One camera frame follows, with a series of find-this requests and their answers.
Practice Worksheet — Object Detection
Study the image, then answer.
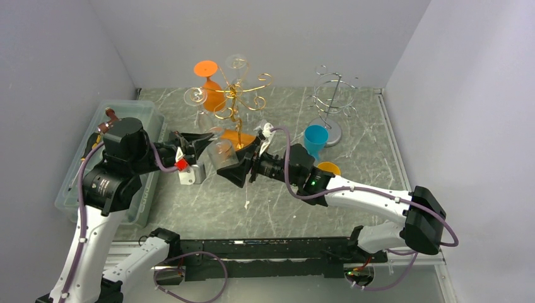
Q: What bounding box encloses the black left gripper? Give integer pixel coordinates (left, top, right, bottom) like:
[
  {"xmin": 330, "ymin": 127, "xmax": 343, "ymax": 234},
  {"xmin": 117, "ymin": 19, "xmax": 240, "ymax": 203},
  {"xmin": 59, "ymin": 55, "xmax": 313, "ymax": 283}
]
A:
[{"xmin": 129, "ymin": 130, "xmax": 213, "ymax": 175}]

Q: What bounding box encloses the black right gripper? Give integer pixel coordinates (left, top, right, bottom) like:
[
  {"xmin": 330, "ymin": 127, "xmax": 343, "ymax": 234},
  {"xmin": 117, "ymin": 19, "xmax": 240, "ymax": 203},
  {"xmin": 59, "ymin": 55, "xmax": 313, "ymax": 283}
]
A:
[{"xmin": 218, "ymin": 136, "xmax": 300, "ymax": 187}]

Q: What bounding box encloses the clear small glass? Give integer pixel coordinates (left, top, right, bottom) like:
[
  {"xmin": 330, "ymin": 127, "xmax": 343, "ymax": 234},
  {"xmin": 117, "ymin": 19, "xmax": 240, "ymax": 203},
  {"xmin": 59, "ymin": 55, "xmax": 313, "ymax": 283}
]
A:
[{"xmin": 207, "ymin": 138, "xmax": 239, "ymax": 170}]

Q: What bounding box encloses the gold wire glass rack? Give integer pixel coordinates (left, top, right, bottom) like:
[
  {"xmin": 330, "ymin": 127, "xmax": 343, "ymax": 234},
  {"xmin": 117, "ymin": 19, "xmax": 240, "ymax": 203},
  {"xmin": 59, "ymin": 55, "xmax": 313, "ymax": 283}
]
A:
[{"xmin": 205, "ymin": 61, "xmax": 273, "ymax": 150}]

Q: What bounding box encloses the orange plastic goblet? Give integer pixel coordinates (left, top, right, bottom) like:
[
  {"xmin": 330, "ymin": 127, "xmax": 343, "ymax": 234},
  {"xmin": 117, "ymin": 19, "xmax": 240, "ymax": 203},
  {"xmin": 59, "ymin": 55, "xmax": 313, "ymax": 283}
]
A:
[{"xmin": 194, "ymin": 60, "xmax": 225, "ymax": 112}]

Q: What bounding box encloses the clear pink tinted glass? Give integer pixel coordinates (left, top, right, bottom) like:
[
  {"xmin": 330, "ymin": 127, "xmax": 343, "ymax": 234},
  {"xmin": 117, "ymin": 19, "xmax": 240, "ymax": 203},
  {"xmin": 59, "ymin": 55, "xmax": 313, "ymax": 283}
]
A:
[{"xmin": 184, "ymin": 87, "xmax": 217, "ymax": 134}]

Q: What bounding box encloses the clear wine glass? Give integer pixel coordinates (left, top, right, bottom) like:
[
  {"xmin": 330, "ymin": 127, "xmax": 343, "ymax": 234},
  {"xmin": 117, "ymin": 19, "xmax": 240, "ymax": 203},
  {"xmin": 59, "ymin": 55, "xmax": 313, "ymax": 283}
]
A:
[{"xmin": 225, "ymin": 54, "xmax": 250, "ymax": 91}]

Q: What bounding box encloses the yellow plastic goblet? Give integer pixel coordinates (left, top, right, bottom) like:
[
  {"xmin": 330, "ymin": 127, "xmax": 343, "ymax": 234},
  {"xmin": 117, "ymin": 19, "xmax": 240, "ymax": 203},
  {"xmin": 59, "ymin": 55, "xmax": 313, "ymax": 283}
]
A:
[{"xmin": 317, "ymin": 162, "xmax": 341, "ymax": 175}]

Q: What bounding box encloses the clear plastic storage box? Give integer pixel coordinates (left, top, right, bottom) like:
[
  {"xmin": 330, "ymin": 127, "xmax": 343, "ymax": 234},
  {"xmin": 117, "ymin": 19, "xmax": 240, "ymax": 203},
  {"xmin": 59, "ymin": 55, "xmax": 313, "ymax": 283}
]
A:
[{"xmin": 54, "ymin": 100, "xmax": 168, "ymax": 228}]

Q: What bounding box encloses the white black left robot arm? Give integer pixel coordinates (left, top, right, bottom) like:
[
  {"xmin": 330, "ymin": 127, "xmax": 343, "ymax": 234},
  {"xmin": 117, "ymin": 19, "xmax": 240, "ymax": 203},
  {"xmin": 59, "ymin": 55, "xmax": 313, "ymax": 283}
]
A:
[{"xmin": 38, "ymin": 117, "xmax": 215, "ymax": 302}]

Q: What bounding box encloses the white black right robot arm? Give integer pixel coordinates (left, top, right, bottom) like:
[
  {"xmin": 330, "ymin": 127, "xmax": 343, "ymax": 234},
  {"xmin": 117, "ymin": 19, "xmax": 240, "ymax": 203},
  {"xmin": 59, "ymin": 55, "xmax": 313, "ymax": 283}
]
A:
[{"xmin": 217, "ymin": 131, "xmax": 446, "ymax": 262}]

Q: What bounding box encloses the blue plastic goblet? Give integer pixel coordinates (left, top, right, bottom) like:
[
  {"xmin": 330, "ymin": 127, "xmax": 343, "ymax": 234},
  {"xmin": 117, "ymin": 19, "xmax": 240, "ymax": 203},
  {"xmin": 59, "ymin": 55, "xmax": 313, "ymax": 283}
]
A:
[{"xmin": 303, "ymin": 124, "xmax": 329, "ymax": 160}]

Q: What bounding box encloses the brown bronze faucet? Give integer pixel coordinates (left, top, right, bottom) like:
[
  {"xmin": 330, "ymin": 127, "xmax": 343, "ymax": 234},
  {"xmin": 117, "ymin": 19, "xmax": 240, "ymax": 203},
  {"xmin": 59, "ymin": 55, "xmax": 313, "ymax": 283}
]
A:
[{"xmin": 97, "ymin": 107, "xmax": 119, "ymax": 134}]

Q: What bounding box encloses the black yellow screwdriver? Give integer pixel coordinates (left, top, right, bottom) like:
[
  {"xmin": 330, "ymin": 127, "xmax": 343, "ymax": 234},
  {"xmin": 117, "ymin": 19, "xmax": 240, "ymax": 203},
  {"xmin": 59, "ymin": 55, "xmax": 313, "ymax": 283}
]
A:
[{"xmin": 68, "ymin": 132, "xmax": 102, "ymax": 191}]

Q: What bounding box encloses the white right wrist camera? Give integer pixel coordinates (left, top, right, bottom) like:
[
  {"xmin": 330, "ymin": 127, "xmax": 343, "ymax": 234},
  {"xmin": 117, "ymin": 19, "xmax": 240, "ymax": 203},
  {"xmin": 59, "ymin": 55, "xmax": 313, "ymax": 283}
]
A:
[{"xmin": 254, "ymin": 119, "xmax": 274, "ymax": 156}]

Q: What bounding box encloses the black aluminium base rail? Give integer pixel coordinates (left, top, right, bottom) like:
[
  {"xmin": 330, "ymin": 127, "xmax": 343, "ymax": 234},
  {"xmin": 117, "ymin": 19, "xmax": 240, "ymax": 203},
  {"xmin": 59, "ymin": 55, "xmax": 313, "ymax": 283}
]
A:
[{"xmin": 77, "ymin": 236, "xmax": 444, "ymax": 287}]

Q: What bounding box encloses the chrome wire glass rack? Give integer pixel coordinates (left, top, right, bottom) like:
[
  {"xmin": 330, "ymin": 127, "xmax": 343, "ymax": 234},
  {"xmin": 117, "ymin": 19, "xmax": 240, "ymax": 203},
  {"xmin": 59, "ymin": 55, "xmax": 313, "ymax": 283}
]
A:
[{"xmin": 306, "ymin": 65, "xmax": 358, "ymax": 148}]

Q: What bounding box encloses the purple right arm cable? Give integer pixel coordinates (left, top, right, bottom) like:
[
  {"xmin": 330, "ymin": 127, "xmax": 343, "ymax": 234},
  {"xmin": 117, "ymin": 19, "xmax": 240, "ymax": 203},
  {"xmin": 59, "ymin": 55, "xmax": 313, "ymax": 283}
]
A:
[{"xmin": 269, "ymin": 126, "xmax": 459, "ymax": 292}]

